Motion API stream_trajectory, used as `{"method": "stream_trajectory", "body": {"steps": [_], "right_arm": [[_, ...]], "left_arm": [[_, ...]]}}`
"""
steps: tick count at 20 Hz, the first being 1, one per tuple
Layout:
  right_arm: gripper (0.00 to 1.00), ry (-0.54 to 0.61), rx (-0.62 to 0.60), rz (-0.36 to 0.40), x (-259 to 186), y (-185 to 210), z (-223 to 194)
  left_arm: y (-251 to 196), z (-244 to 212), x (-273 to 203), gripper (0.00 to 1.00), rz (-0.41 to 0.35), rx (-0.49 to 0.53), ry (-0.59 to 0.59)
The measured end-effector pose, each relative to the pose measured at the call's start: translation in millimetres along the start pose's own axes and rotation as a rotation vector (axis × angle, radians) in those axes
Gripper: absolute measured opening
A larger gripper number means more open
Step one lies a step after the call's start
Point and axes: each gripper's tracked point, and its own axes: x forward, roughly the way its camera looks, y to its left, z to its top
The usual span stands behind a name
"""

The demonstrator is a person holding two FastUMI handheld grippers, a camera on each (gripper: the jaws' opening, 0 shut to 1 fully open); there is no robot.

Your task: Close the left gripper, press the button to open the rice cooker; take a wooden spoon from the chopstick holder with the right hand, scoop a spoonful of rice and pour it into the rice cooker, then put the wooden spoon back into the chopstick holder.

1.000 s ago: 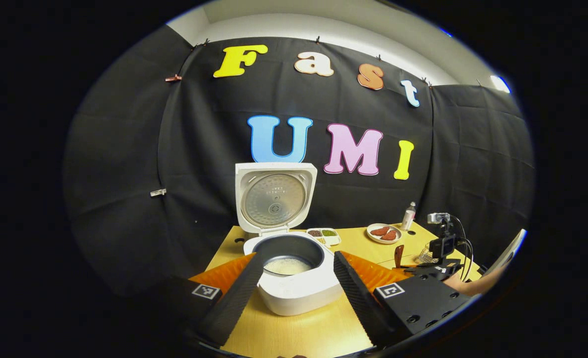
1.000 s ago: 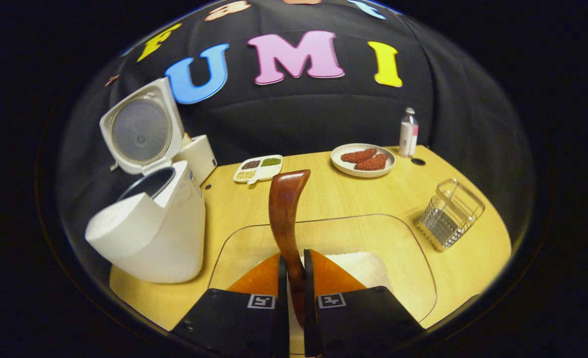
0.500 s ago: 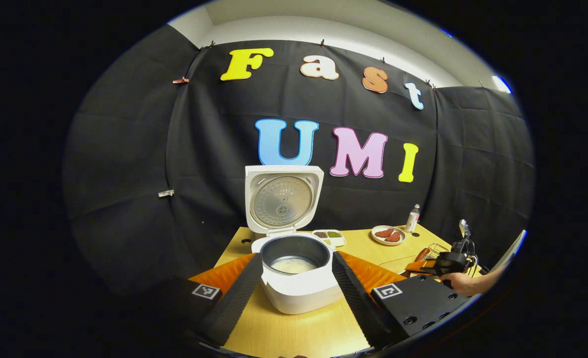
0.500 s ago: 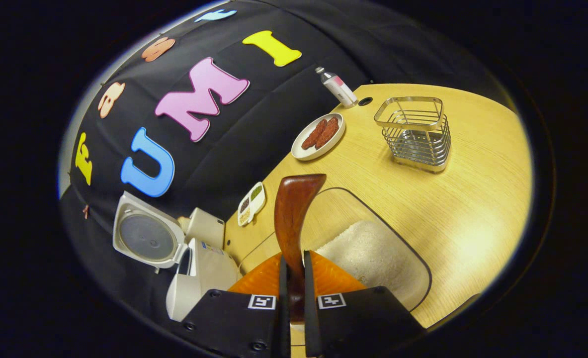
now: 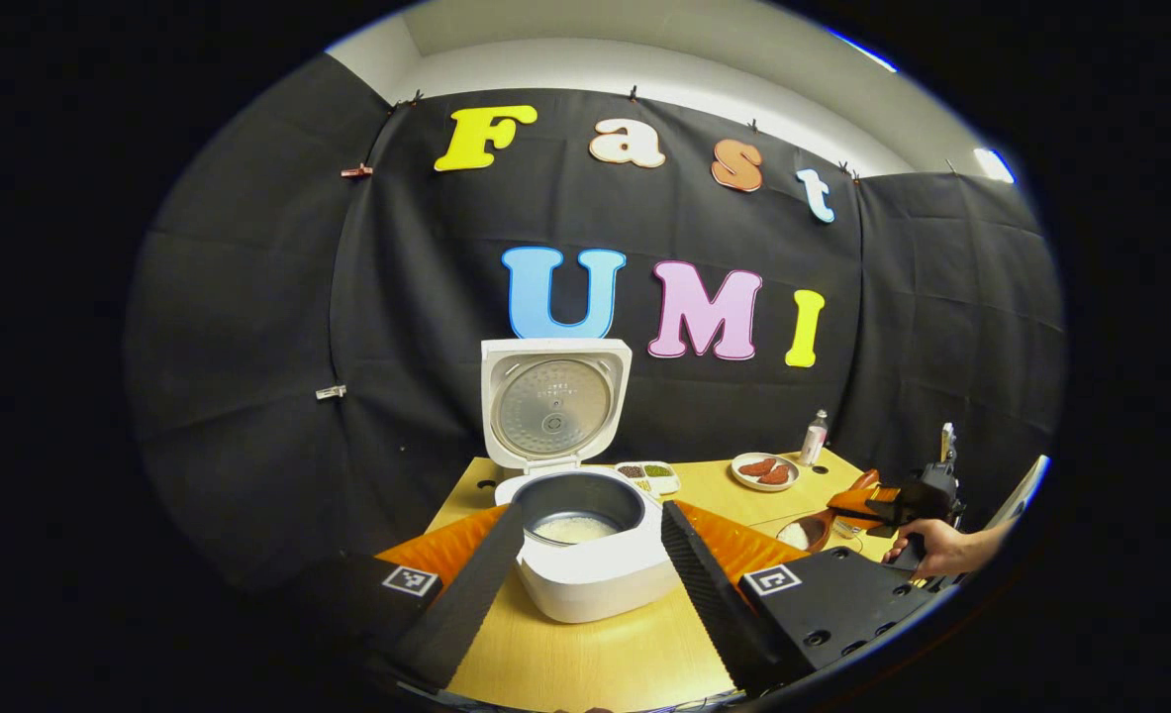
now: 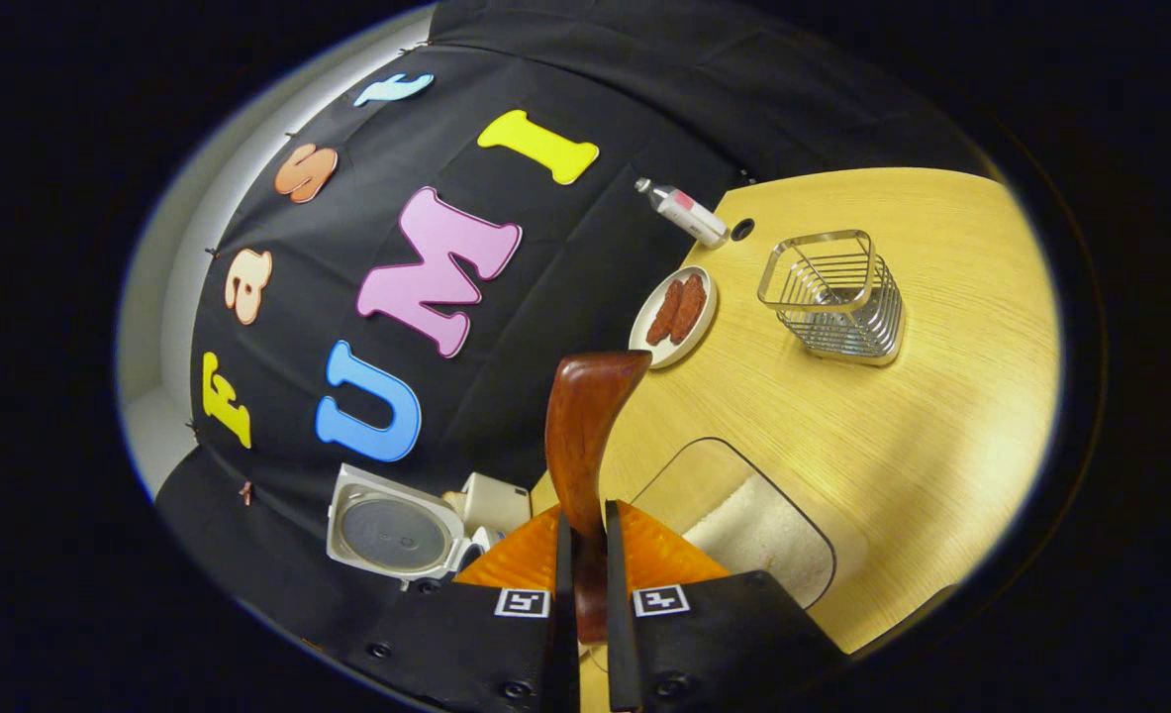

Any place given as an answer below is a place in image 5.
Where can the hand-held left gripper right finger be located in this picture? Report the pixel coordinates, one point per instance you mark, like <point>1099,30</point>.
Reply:
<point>709,594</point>

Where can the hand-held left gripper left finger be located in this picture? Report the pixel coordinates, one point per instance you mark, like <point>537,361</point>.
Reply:
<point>471,594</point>

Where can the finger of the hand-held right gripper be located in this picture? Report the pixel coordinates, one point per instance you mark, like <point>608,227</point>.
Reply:
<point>864,479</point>
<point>857,503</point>

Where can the brown wooden spoon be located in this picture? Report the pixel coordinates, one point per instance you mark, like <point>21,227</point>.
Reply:
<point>811,525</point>

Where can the white rice cooker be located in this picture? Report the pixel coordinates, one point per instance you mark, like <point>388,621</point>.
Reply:
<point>595,586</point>

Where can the small pink label bottle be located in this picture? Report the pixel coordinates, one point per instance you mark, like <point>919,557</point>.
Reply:
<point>815,441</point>

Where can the white round plate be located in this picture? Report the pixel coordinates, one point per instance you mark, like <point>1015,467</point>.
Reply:
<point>738,480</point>

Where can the white divided grain dish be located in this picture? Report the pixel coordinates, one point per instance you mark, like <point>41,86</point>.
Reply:
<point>649,477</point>

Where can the white cloth clip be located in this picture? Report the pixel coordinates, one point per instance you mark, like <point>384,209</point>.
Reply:
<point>331,392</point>

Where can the small ceiling light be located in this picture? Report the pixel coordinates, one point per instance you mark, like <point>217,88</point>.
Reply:
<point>994,164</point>

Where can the black backdrop cloth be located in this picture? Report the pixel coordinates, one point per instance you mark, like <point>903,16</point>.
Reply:
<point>248,347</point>

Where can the red cloth clip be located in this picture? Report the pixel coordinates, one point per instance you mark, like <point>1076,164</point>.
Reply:
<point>356,171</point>

